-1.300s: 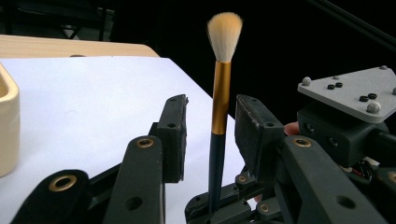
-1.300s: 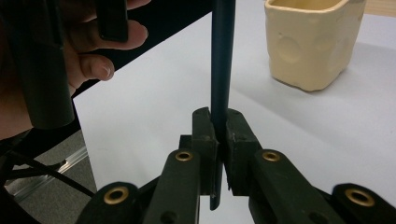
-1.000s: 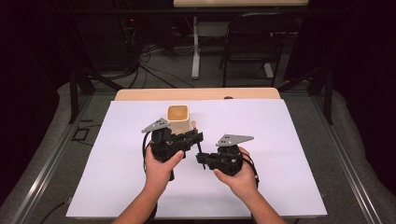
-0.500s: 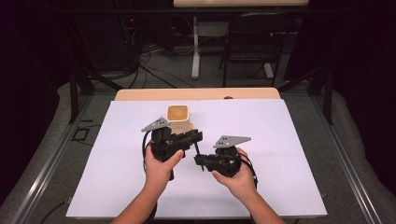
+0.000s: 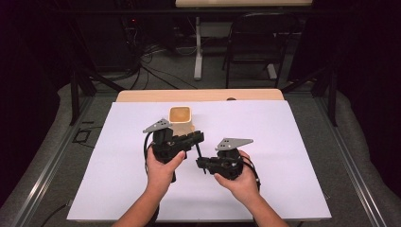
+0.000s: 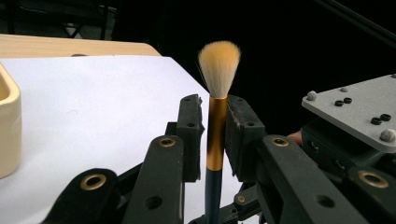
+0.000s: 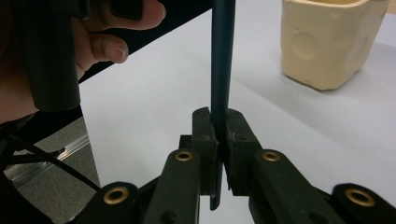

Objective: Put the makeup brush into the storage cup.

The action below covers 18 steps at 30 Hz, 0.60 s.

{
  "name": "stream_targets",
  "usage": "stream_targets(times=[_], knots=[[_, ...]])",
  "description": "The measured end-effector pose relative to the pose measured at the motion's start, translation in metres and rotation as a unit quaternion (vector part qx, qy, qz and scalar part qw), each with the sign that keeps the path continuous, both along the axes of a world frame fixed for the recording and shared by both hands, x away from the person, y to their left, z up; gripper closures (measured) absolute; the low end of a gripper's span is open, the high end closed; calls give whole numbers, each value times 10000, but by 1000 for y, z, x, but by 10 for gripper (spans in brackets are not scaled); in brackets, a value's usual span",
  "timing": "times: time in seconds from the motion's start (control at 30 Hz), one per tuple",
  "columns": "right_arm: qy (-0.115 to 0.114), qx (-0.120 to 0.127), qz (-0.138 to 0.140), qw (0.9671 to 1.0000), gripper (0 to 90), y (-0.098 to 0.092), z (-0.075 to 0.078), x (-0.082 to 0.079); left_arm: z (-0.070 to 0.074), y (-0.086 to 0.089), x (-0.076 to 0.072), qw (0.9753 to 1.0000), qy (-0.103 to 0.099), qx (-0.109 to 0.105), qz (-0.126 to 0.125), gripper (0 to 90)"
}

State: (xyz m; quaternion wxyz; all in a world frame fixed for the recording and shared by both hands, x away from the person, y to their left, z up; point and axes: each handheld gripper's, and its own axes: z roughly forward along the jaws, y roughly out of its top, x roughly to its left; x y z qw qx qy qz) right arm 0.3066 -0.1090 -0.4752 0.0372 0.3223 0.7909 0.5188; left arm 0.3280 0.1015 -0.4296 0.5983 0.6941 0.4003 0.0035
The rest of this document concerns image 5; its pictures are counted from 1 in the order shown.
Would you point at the person's right hand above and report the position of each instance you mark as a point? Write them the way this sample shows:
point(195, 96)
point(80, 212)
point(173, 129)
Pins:
point(244, 186)

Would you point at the wooden table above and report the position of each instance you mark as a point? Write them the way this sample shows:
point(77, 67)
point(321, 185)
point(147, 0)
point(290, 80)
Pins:
point(195, 95)

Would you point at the cream square ceramic cup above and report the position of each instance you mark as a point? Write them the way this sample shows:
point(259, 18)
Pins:
point(180, 115)

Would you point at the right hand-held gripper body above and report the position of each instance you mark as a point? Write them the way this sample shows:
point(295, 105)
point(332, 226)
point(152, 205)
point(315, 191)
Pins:
point(230, 164)

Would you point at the person's left hand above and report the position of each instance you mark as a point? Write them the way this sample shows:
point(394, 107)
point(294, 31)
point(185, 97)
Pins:
point(160, 176)

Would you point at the black folding chair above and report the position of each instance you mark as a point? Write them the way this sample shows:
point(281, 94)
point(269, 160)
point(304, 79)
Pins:
point(261, 41)

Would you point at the white-legged desk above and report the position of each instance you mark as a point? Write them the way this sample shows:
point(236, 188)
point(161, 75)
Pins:
point(198, 47)

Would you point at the white sheet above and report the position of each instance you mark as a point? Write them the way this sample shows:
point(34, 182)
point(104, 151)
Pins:
point(268, 176)

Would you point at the black metal stand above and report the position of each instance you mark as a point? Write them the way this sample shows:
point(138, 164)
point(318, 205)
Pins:
point(331, 94)
point(75, 94)

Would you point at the aluminium rail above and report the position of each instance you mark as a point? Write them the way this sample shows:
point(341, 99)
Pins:
point(41, 176)
point(353, 167)

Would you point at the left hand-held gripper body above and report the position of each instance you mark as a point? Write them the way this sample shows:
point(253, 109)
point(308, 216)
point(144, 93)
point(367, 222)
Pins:
point(162, 143)

